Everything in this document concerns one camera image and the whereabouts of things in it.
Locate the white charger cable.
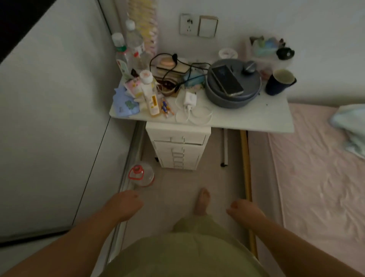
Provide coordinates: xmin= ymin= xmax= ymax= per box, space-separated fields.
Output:
xmin=175 ymin=96 xmax=213 ymax=125

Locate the white wardrobe sliding door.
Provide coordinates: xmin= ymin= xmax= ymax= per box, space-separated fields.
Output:
xmin=0 ymin=0 xmax=137 ymax=243

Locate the white bottle orange label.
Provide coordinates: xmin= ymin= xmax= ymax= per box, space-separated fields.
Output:
xmin=139 ymin=70 xmax=161 ymax=116

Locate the person's right hand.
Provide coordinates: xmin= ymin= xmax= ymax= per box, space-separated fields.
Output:
xmin=226 ymin=199 xmax=267 ymax=229

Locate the white pole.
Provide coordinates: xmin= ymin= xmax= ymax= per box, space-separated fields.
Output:
xmin=220 ymin=128 xmax=229 ymax=167

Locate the clear bottle red label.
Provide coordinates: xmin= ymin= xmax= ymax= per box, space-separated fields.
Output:
xmin=125 ymin=19 xmax=148 ymax=72

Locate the bed with pink sheet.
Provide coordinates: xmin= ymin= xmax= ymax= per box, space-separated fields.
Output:
xmin=248 ymin=102 xmax=365 ymax=277

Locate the black cable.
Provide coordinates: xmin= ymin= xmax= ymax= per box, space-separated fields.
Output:
xmin=149 ymin=53 xmax=211 ymax=88

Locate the light blue blanket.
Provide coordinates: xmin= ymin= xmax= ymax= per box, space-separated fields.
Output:
xmin=329 ymin=104 xmax=365 ymax=160

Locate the yellow wooden pole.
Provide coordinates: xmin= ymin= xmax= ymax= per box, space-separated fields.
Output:
xmin=240 ymin=130 xmax=258 ymax=259

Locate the black round object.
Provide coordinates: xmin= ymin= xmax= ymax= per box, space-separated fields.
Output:
xmin=276 ymin=47 xmax=295 ymax=60

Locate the small white round container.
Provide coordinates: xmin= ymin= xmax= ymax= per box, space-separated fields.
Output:
xmin=219 ymin=48 xmax=238 ymax=60

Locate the clear jug red handle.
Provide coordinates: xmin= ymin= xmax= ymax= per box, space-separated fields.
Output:
xmin=128 ymin=163 xmax=155 ymax=187

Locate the small colourful snack packet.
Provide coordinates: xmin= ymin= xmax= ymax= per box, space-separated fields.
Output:
xmin=160 ymin=98 xmax=175 ymax=119

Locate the dark blue mug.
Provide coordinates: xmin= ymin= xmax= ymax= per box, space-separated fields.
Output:
xmin=265 ymin=69 xmax=297 ymax=96

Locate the white packet pink print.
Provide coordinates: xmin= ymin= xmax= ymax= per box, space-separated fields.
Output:
xmin=124 ymin=78 xmax=144 ymax=99

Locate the stack of books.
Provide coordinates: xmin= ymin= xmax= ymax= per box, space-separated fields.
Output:
xmin=155 ymin=58 xmax=192 ymax=86

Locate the white wall switch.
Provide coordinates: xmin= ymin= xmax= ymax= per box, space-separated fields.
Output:
xmin=198 ymin=16 xmax=219 ymax=38

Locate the person's left forearm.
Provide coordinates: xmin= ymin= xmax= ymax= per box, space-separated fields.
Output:
xmin=0 ymin=211 xmax=122 ymax=277

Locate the clear plastic storage box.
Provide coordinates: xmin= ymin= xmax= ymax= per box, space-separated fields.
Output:
xmin=246 ymin=36 xmax=287 ymax=79

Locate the black smartphone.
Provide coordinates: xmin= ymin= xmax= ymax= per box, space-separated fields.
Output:
xmin=211 ymin=65 xmax=244 ymax=96

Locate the column of pastel packets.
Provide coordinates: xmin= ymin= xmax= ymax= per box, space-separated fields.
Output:
xmin=127 ymin=0 xmax=159 ymax=56

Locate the clear bottle green label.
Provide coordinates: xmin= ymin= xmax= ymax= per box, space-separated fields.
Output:
xmin=111 ymin=33 xmax=132 ymax=78

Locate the person's left hand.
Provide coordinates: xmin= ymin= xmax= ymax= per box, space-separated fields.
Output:
xmin=104 ymin=190 xmax=144 ymax=223

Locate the white wall socket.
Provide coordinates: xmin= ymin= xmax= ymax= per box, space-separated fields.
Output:
xmin=179 ymin=13 xmax=195 ymax=36

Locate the blue plush cloth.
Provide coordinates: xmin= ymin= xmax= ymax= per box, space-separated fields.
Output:
xmin=113 ymin=86 xmax=142 ymax=118

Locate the person's bare foot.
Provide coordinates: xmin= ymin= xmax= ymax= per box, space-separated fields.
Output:
xmin=195 ymin=187 xmax=212 ymax=217

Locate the metal sliding door rail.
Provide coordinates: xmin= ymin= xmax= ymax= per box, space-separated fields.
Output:
xmin=98 ymin=121 xmax=146 ymax=277

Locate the grey round cooking pot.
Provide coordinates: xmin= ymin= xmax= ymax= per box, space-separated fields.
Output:
xmin=205 ymin=59 xmax=262 ymax=109

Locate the blue tissue packet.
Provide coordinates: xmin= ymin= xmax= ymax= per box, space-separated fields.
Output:
xmin=183 ymin=70 xmax=206 ymax=87

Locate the white drawer cabinet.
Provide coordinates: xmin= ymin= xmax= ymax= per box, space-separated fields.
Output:
xmin=145 ymin=122 xmax=212 ymax=171

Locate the person's right forearm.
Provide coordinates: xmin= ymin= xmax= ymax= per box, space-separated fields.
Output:
xmin=252 ymin=216 xmax=363 ymax=277

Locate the person's green clothing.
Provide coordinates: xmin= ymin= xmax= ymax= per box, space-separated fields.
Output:
xmin=100 ymin=214 xmax=271 ymax=277

